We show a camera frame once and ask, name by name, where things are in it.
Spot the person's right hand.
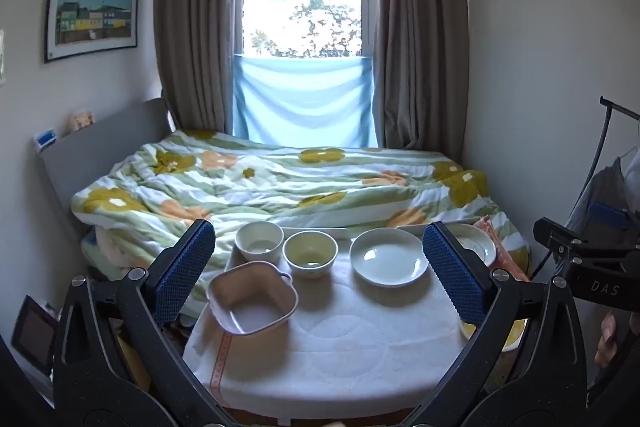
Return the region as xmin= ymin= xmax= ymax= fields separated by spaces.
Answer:
xmin=595 ymin=309 xmax=636 ymax=369

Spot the black clothes rack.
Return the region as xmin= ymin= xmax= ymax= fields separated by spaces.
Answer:
xmin=530 ymin=96 xmax=640 ymax=279

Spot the framed picture of houses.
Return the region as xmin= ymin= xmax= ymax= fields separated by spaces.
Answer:
xmin=44 ymin=0 xmax=141 ymax=64

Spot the cream bowl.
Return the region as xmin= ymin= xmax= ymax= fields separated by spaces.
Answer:
xmin=282 ymin=230 xmax=339 ymax=280

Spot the small plush toy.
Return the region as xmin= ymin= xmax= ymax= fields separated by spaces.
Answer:
xmin=69 ymin=109 xmax=95 ymax=132

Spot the blue and white box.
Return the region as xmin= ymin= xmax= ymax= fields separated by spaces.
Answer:
xmin=34 ymin=130 xmax=59 ymax=152

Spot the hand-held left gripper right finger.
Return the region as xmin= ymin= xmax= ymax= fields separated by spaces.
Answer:
xmin=405 ymin=221 xmax=588 ymax=427

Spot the white plate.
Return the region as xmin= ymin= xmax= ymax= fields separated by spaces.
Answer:
xmin=349 ymin=228 xmax=430 ymax=289

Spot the white bowl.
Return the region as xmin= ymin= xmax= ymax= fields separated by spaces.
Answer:
xmin=235 ymin=221 xmax=285 ymax=264

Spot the pink square dish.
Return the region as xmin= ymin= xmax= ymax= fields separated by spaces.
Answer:
xmin=207 ymin=261 xmax=299 ymax=336

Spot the grey bed headboard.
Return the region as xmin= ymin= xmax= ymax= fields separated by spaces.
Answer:
xmin=37 ymin=97 xmax=182 ymax=230

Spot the white tablecloth with orange stripe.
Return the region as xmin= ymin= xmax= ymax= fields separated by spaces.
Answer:
xmin=182 ymin=227 xmax=501 ymax=414

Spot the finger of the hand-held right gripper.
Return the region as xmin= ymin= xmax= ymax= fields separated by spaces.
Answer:
xmin=587 ymin=202 xmax=632 ymax=231
xmin=532 ymin=217 xmax=592 ymax=259

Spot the floral blanket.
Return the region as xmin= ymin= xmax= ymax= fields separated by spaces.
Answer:
xmin=72 ymin=130 xmax=531 ymax=314

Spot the brown curtain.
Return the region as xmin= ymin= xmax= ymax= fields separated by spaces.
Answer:
xmin=152 ymin=0 xmax=242 ymax=138
xmin=374 ymin=0 xmax=473 ymax=168

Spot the light blue cloth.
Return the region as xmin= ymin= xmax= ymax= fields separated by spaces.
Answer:
xmin=231 ymin=53 xmax=379 ymax=148

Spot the grey hanging garment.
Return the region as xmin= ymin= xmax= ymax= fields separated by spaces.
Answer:
xmin=565 ymin=156 xmax=640 ymax=253

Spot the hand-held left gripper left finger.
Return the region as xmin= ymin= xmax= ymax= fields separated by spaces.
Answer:
xmin=52 ymin=219 xmax=236 ymax=427

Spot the yellow plate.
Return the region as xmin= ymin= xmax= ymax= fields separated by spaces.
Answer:
xmin=460 ymin=317 xmax=529 ymax=353

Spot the peach towel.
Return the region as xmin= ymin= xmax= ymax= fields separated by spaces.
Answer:
xmin=472 ymin=216 xmax=531 ymax=284

